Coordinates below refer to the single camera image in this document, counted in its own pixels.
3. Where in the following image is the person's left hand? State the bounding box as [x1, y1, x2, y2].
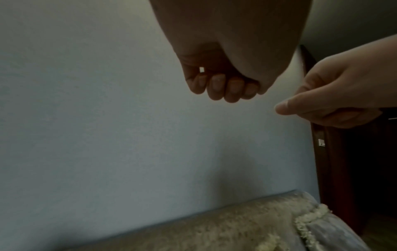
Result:
[149, 0, 313, 103]

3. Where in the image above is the dark wooden door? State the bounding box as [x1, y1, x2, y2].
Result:
[298, 43, 397, 237]

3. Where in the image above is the grey cushion with cream fringe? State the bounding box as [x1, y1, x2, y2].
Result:
[294, 203, 373, 251]

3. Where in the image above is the beige fluffy sofa cover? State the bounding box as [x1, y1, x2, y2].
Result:
[60, 189, 320, 251]

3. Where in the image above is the person's right hand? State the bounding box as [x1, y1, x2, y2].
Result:
[275, 34, 397, 129]

